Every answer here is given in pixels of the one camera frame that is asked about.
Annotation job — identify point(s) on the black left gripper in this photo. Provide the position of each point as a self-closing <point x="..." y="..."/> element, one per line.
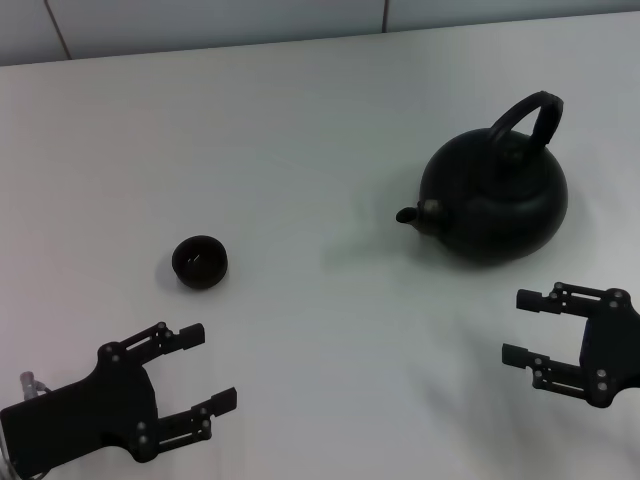
<point x="100" y="405"/>

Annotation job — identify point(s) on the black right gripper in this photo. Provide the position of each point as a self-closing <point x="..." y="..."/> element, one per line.
<point x="615" y="350"/>

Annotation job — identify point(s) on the small black teacup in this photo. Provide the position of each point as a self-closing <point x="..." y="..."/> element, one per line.
<point x="200" y="262"/>

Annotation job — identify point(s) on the black round teapot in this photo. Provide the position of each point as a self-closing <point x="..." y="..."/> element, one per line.
<point x="500" y="215"/>

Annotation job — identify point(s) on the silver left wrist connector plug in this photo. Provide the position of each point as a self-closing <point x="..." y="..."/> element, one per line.
<point x="28" y="382"/>

